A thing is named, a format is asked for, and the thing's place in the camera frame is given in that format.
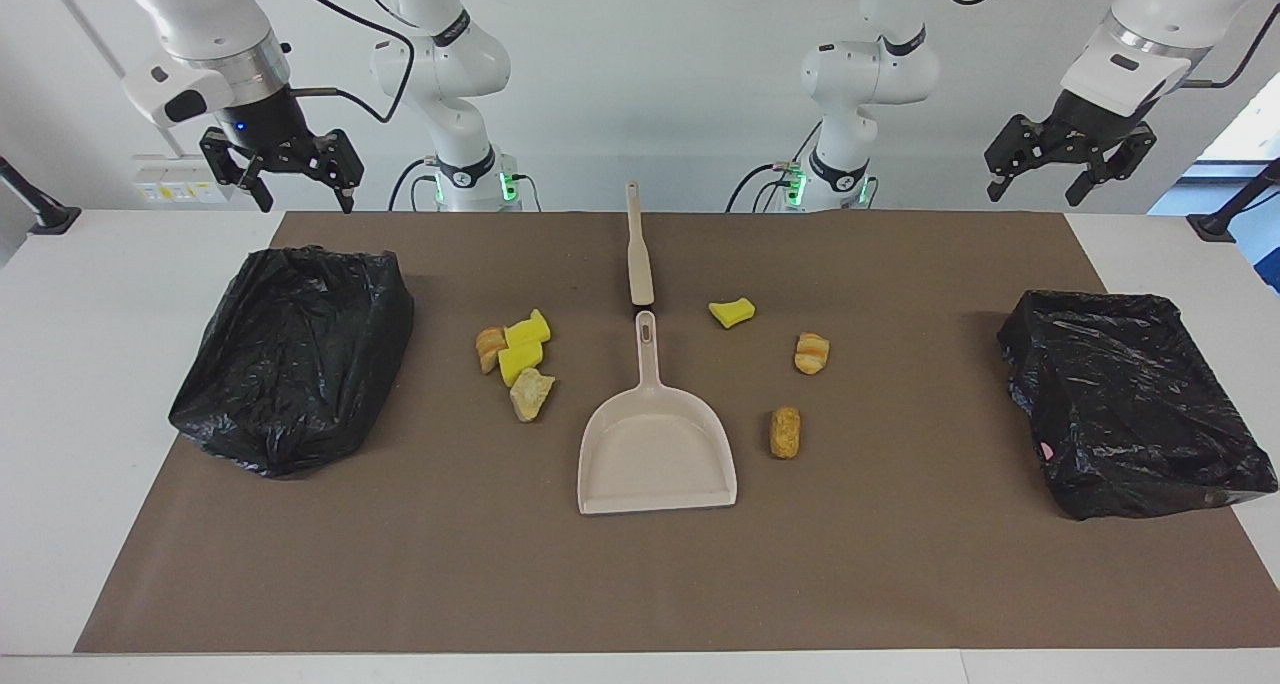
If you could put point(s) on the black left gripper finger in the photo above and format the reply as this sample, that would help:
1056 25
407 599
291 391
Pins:
1015 149
1130 154

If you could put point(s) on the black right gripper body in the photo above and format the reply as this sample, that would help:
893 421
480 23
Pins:
270 129

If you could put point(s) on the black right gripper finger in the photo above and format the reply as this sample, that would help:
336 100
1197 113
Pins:
228 159
342 159

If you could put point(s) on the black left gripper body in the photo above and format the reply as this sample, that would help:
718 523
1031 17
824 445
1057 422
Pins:
1090 129

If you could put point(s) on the small striped croissant piece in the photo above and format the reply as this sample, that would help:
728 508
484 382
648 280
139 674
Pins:
490 349

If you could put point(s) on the yellow sponge block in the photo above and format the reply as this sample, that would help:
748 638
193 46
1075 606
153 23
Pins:
527 330
518 364

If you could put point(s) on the striped croissant bread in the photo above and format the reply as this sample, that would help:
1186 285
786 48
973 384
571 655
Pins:
811 354

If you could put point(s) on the pale angular bread chunk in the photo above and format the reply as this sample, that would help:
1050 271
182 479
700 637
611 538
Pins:
530 396

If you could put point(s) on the beige hand brush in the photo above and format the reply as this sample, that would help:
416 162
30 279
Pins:
640 264

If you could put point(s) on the curved yellow sponge piece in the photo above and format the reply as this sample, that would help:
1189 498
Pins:
732 313

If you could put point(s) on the oval brown bread roll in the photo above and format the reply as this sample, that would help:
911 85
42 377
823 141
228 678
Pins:
785 434

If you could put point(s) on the beige plastic dustpan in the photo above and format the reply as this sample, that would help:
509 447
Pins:
655 454

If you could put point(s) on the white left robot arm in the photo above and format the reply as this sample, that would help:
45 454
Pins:
870 64

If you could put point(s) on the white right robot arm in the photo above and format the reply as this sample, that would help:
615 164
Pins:
445 64

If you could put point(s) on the black bag-lined bin pink mark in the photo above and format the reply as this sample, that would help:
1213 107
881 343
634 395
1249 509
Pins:
1130 414

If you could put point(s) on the black clamp stand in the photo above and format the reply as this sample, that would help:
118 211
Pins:
1225 219
40 212

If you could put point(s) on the brown table mat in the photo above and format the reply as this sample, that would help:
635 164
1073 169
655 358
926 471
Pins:
640 584

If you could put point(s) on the white wall power strip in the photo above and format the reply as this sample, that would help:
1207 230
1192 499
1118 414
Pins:
185 177

